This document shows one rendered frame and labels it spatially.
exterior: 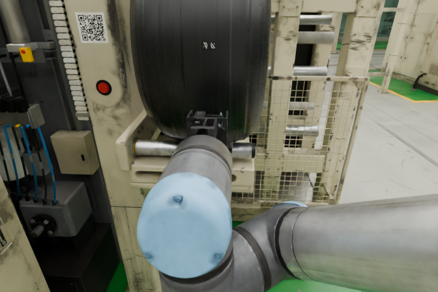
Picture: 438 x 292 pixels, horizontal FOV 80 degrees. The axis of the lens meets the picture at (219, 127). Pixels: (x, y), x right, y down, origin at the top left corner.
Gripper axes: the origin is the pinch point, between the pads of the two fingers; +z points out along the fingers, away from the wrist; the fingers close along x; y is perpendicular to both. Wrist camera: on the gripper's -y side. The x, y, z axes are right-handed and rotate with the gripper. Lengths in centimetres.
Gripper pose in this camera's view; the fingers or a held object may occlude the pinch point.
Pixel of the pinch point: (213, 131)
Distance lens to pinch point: 59.8
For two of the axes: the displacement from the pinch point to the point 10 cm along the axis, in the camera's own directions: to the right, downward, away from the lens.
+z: 0.6, -3.1, 9.5
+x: -10.0, -0.3, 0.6
